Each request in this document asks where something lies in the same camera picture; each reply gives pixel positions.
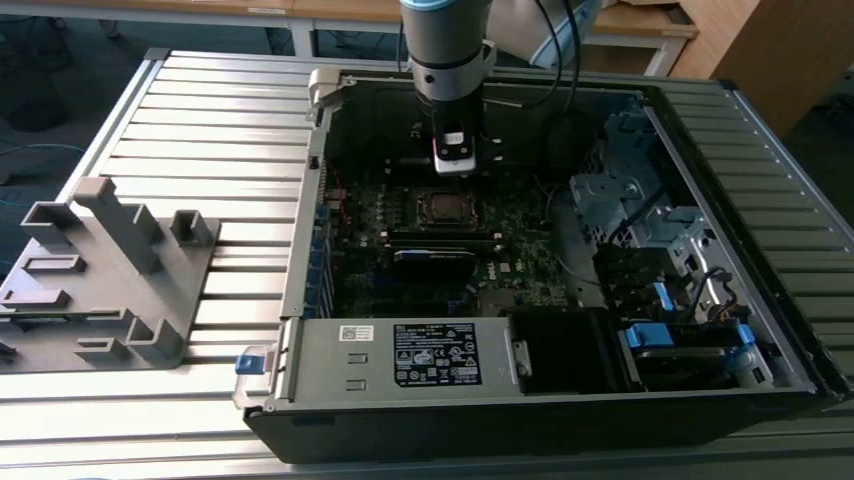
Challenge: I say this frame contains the silver CPU plate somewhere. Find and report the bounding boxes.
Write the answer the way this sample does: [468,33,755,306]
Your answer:
[428,192,471,219]

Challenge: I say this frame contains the black RAM slot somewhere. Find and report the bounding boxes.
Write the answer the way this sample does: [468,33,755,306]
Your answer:
[388,238,503,253]
[388,228,500,241]

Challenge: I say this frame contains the pale blue teach pendant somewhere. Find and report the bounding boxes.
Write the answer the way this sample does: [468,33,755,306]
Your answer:
[492,0,605,67]

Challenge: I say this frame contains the metal drive cage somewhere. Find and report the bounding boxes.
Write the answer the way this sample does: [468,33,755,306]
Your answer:
[567,110,712,281]

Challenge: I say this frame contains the green motherboard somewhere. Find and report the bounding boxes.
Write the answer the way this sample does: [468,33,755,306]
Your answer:
[324,158,607,320]

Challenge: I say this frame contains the black graphics card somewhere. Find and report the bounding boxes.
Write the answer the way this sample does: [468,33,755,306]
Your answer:
[389,248,479,294]

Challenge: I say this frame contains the brown chipset heatsink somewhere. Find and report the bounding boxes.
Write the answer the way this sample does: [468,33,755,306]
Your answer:
[477,288,520,310]

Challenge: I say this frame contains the wooden cabinet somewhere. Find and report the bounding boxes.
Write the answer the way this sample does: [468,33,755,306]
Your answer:
[668,0,854,137]

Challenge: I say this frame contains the silver power supply unit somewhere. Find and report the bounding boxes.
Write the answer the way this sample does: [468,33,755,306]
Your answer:
[264,315,523,402]

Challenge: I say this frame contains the hard disk blue carrier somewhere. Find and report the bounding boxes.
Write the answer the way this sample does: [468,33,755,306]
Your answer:
[616,321,759,394]

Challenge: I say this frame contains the blue case latch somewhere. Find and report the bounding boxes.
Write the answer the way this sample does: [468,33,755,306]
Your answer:
[229,343,280,410]

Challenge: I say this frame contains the grey plastic parts rack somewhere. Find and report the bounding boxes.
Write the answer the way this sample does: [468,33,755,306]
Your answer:
[0,175,222,374]

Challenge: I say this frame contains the black office chair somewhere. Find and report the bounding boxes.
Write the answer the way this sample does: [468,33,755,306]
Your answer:
[0,14,85,135]

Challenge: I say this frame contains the black open PC case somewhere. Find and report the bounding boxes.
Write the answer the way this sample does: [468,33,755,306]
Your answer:
[240,68,854,465]

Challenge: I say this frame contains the green RAM stick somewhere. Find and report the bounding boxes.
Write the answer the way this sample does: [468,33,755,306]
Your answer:
[0,308,125,324]

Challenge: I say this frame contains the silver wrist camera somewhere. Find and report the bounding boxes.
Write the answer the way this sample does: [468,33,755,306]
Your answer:
[429,126,480,177]

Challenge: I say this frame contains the beige case release handle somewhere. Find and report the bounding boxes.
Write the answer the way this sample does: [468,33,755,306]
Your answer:
[305,68,348,122]

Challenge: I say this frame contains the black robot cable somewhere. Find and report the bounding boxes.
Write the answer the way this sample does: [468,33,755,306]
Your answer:
[484,0,572,109]
[492,0,583,149]

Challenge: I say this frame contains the thin red white wires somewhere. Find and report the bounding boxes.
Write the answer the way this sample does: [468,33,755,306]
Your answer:
[539,180,576,225]

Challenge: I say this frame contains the grey flat cable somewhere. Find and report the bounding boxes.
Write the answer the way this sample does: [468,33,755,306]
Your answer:
[547,202,607,307]

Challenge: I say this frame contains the wooden desk white frame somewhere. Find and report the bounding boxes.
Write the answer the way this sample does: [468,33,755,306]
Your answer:
[0,0,700,77]

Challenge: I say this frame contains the black data cable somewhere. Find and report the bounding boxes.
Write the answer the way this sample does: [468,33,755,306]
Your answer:
[604,188,669,242]

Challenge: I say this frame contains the blue floor cable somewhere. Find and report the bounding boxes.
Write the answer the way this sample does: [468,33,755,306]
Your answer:
[0,141,89,159]

